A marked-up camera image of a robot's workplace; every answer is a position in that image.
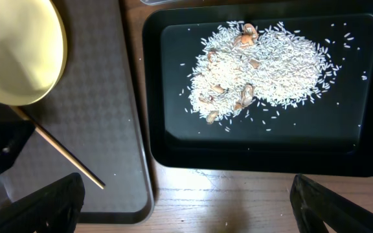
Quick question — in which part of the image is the yellow round plate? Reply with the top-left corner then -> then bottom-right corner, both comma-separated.
0,0 -> 67,106

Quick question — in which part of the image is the dark brown serving tray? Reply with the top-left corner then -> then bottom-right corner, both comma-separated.
0,0 -> 153,224

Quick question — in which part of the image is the clear plastic bin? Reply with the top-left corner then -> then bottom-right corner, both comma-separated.
141,0 -> 180,6

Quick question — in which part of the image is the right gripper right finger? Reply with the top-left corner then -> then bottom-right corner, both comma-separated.
289,174 -> 373,233

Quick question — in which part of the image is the food scraps pile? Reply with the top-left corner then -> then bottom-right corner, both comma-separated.
178,21 -> 354,133

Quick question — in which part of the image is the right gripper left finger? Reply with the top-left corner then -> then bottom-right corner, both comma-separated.
0,173 -> 85,233

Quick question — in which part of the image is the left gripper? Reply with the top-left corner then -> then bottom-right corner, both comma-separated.
0,120 -> 35,174

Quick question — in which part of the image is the black waste tray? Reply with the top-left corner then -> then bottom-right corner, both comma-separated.
142,1 -> 373,177

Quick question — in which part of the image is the wooden chopstick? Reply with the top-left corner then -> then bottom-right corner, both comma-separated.
10,105 -> 105,190

